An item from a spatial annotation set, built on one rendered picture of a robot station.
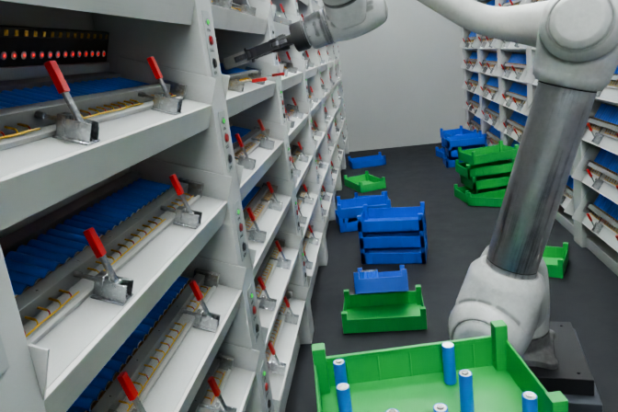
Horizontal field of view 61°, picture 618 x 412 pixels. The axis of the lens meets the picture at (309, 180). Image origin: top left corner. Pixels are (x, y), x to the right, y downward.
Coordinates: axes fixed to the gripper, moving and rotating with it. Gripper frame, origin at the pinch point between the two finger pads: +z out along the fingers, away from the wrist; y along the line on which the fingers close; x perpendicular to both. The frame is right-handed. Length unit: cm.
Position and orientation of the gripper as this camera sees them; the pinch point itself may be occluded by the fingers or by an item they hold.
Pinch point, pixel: (236, 60)
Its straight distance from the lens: 145.9
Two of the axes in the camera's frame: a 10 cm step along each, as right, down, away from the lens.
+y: -1.4, 2.4, -9.6
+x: 3.3, 9.3, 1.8
